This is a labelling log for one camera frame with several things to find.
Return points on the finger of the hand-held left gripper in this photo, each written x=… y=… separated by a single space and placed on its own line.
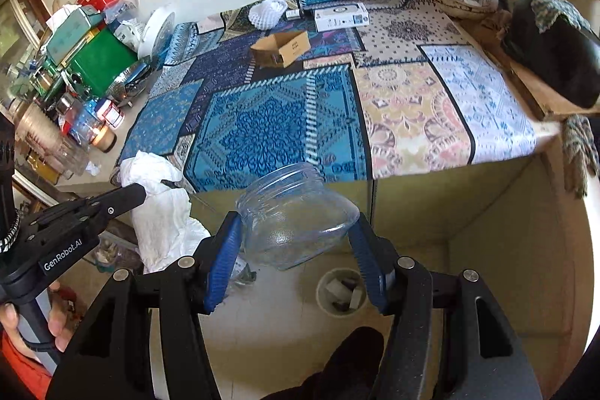
x=117 y=201

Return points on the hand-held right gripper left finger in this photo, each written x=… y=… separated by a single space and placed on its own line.
x=225 y=259

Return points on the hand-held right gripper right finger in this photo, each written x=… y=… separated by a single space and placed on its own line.
x=370 y=269

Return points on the small translucent round bin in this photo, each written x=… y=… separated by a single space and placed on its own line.
x=342 y=293

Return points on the white plastic bag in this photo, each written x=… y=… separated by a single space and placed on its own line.
x=164 y=222

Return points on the clear glass jar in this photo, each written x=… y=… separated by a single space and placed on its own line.
x=290 y=231

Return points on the cardboard box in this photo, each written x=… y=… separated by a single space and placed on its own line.
x=293 y=46

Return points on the white paper liner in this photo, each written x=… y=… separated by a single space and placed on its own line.
x=267 y=13

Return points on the white box blue label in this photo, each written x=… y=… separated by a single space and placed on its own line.
x=340 y=16

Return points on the small white box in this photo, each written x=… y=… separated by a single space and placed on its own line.
x=293 y=14

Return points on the person's left forearm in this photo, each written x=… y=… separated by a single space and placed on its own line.
x=18 y=376

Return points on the person's left hand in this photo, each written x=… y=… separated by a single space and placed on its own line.
x=61 y=329

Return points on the clear plastic packaging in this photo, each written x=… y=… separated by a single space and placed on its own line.
x=241 y=271

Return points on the small crumpled paper scrap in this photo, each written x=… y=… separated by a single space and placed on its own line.
x=93 y=168

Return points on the lit candle in glass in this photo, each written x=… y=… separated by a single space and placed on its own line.
x=103 y=140

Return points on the clear drinking glass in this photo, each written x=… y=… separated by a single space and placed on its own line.
x=70 y=158

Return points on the yellow bottle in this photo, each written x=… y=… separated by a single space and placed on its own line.
x=42 y=169

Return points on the small jar red label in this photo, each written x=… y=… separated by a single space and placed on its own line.
x=111 y=114

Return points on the clear water bottle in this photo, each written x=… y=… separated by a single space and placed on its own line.
x=82 y=121

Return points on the person's leg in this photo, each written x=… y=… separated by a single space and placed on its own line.
x=337 y=367

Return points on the pink patterned thermos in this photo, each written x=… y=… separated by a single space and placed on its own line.
x=37 y=130

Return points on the steel bowl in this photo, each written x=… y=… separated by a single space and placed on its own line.
x=131 y=79

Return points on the blue patchwork tablecloth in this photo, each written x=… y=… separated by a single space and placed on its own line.
x=262 y=128

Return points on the green metal box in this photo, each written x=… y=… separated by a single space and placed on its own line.
x=103 y=58

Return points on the white powder bag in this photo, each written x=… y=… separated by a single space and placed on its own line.
x=129 y=30

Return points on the white round tray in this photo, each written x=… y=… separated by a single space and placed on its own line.
x=157 y=32

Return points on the teal tissue box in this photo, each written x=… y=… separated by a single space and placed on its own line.
x=70 y=32

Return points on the wooden cutting board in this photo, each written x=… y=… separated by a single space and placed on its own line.
x=529 y=95

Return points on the grey knitted rag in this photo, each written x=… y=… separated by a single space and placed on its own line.
x=581 y=147

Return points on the black ceramic pot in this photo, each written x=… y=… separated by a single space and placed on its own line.
x=558 y=58

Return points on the blue white knitted cloth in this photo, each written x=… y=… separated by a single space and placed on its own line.
x=558 y=8

